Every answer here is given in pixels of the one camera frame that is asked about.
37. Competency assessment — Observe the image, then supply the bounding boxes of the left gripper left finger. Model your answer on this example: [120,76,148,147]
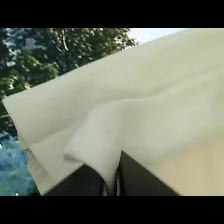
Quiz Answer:
[45,163,108,197]

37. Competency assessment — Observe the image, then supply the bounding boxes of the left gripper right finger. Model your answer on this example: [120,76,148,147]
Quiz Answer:
[118,150,180,197]

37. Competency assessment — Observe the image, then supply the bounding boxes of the cream white garment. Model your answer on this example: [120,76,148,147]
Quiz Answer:
[1,27,224,197]

